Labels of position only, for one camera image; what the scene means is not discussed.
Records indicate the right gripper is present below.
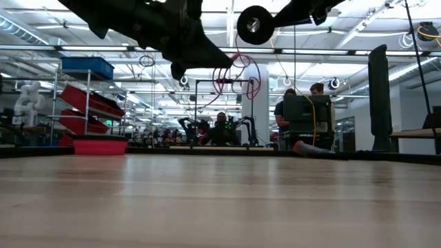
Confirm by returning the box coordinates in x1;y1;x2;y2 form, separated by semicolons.
274;0;345;28

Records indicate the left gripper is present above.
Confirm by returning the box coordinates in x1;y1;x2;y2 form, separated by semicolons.
137;0;234;82

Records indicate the black plastic cord spool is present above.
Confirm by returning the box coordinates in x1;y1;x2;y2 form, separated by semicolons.
236;5;276;45

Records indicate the red cord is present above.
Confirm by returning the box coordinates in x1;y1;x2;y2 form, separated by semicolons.
203;32;262;110

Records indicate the person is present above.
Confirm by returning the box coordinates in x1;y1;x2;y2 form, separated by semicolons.
274;88;298;134
309;82;336;104
209;112;238;146

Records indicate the white building pillar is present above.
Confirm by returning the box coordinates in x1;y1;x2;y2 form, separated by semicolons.
242;63;271;145

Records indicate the long ceiling light bar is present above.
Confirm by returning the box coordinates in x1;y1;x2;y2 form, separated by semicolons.
0;44;441;58

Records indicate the blue storage bin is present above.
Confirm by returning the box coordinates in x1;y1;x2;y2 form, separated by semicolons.
61;56;115;81

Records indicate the thin black slanted pole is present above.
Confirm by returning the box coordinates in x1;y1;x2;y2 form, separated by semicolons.
403;0;432;116

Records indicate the red shelf bin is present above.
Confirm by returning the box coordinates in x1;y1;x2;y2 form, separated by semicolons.
60;85;126;121
57;109;111;135
58;133;75;147

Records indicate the black monitor cart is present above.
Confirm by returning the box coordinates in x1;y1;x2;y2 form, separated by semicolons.
278;132;334;152

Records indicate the glass door cabinet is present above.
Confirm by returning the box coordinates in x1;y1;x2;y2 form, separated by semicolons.
332;116;356;153

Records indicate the red plastic bin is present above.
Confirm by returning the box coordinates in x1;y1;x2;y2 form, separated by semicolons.
72;134;128;156

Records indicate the grey glove with red cuff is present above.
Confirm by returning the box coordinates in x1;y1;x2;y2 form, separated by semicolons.
292;140;332;156

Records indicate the thin black hanging cable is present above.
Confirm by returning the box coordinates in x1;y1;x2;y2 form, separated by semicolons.
293;25;297;96

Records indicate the black gantry frame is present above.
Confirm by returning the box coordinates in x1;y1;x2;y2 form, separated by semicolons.
194;78;255;148

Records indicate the hanging black cable loop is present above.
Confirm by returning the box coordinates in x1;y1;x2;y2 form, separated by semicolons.
139;54;156;68

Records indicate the yellow hanging cable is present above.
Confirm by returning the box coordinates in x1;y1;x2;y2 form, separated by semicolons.
302;94;318;146

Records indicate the metal wire shelf rack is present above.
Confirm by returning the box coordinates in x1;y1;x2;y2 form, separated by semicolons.
48;67;128;147

